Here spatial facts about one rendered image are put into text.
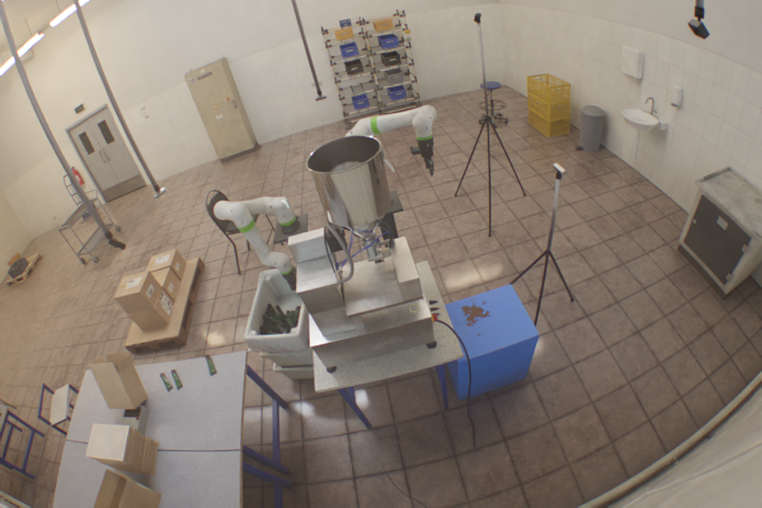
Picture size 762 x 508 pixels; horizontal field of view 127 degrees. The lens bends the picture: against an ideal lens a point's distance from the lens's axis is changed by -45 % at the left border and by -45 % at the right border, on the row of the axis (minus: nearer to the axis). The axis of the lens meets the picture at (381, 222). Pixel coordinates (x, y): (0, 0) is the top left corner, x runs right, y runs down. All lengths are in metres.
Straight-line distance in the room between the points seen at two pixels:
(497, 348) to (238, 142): 6.04
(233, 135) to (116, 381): 5.45
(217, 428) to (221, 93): 5.73
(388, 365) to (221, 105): 5.81
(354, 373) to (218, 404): 0.81
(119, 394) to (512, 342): 2.38
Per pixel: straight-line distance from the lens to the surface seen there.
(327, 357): 1.76
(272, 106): 7.00
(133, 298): 3.70
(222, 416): 2.05
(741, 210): 3.41
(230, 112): 6.77
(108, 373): 2.40
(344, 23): 6.09
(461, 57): 7.28
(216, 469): 1.98
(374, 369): 1.82
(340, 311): 1.53
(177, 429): 2.22
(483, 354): 1.97
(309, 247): 1.48
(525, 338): 2.04
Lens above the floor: 2.33
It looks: 37 degrees down
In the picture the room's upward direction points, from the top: 14 degrees counter-clockwise
